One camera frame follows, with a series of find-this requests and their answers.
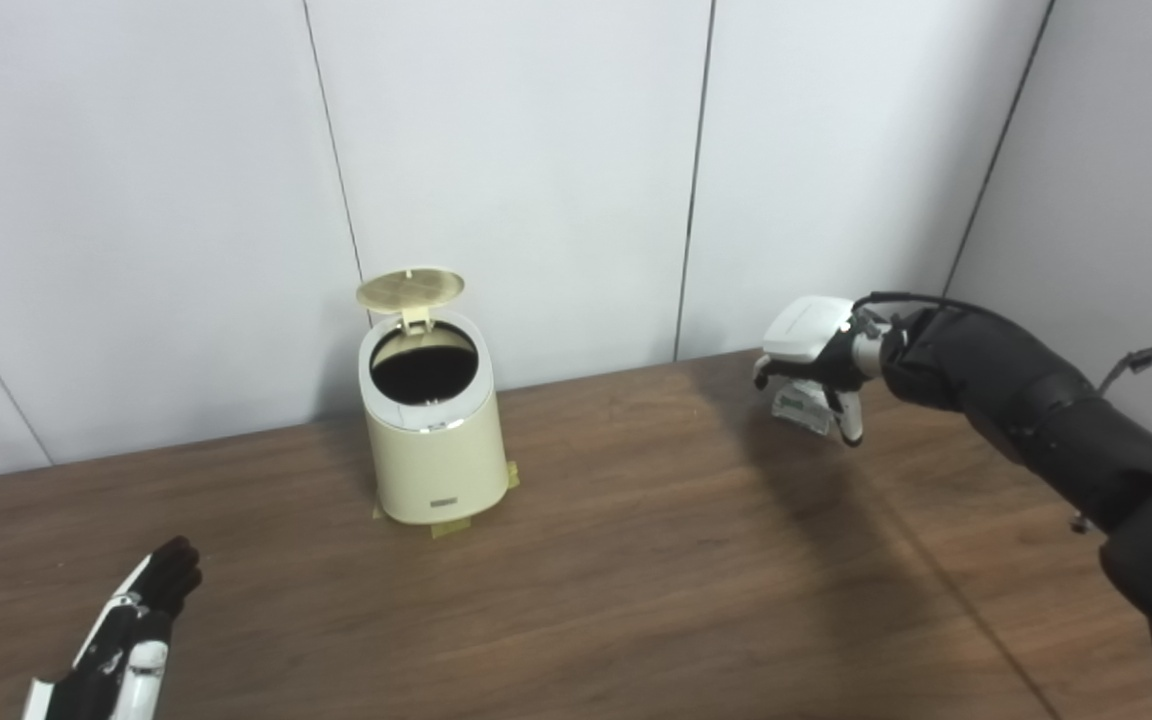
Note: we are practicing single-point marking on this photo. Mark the cream-colored round trash bin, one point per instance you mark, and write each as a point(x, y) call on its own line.
point(436, 450)

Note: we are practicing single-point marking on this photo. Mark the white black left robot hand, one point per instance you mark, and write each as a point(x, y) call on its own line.
point(126, 650)

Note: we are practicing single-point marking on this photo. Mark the white green milk carton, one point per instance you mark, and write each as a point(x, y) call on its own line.
point(801, 410)

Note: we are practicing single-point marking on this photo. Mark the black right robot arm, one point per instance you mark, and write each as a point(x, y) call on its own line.
point(1036, 410)

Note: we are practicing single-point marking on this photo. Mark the cream round bin lid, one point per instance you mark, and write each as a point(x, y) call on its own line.
point(411, 288)

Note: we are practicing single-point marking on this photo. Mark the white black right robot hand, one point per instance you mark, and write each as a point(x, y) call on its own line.
point(811, 330)

